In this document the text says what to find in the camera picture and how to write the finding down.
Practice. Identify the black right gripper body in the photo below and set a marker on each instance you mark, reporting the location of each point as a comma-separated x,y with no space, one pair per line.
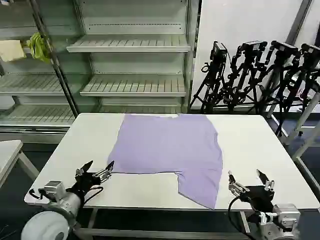
258,197

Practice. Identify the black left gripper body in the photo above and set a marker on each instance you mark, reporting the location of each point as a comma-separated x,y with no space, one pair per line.
83,181

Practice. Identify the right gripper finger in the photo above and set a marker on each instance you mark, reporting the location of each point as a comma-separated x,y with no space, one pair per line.
235,187
269,185

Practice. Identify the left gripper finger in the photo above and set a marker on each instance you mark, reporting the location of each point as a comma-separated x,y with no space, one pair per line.
103,173
83,168

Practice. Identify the purple shirt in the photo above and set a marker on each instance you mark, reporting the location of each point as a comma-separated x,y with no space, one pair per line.
162,145

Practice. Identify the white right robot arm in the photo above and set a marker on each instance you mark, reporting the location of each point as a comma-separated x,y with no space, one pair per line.
282,217

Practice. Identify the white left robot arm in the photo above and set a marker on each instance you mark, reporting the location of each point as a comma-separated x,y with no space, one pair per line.
45,227

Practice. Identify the small white side table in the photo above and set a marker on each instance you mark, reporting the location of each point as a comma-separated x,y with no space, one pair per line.
8,155

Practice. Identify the grey metal rack pole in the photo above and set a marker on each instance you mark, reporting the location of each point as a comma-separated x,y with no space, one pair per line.
61,75

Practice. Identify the glass-fronted grey shelf unit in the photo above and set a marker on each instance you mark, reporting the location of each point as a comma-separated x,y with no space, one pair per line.
25,82

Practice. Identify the yellow-green cloth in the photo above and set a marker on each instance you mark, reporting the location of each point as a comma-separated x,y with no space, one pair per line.
37,47

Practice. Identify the white empty display shelf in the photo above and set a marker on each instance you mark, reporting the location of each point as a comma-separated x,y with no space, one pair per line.
130,45

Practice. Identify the beige cloth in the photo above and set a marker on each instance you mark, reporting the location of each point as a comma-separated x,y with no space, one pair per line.
11,50

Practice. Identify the grey slanted metal bar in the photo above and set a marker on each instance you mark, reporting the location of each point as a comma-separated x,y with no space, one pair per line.
300,20

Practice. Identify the grey metal frame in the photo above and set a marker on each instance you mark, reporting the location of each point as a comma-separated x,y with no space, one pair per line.
310,107

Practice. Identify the black tripod with camera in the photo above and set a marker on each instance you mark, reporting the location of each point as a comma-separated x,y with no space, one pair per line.
311,51
282,50
217,53
252,47

